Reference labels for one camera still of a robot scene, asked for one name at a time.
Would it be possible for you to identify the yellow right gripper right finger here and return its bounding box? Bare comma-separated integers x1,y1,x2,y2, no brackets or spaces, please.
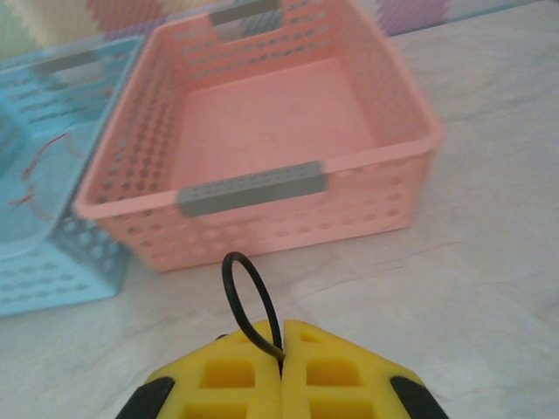
279,319,452,419

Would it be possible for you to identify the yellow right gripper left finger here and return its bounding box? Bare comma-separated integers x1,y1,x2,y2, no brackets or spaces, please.
115,320,286,419

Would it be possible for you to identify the thin black cable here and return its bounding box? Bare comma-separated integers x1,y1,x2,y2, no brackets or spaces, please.
221,251,288,363

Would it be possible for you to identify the thin red cable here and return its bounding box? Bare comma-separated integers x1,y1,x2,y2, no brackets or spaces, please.
8,130,84,219

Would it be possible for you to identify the blue plastic basket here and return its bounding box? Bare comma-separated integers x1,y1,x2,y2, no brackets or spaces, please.
0,34,148,318

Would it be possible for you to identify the pink plastic basket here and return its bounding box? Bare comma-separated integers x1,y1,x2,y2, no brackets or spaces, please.
72,0,445,274

